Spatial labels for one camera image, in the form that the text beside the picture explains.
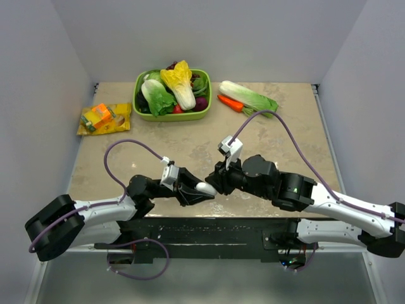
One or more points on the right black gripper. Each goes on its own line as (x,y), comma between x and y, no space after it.
(219,178)

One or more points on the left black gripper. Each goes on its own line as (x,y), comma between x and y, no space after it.
(186,181)

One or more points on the white earbud charging case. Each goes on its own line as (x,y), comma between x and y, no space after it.
(206,188)

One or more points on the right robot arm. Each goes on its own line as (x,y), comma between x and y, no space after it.
(352,221)

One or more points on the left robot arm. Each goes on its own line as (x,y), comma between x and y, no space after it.
(66,223)

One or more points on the green plastic basket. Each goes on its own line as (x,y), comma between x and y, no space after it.
(177,117)

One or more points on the orange toy carrot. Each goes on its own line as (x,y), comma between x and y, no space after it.
(235,105)

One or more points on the purple onion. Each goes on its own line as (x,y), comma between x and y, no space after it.
(201,104)

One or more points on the green lettuce in basket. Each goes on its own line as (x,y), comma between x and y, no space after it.
(159,100)

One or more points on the napa cabbage on table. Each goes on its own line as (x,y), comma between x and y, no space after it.
(247,97)

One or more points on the yellow snack bag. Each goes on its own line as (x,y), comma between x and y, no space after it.
(119,124)

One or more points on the dark green leafy vegetable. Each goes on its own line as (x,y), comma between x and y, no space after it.
(199,86)

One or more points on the yellow napa cabbage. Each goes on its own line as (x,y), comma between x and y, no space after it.
(178,81)

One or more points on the orange juice box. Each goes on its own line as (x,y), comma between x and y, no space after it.
(97,117)

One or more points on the round green cabbage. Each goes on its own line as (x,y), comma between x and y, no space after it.
(154,75)

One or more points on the dark red grapes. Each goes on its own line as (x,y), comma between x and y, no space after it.
(172,66)

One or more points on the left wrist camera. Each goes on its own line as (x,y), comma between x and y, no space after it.
(170,173)

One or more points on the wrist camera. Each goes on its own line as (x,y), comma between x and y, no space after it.
(231,149)
(170,173)

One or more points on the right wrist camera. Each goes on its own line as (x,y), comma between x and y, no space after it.
(231,149)

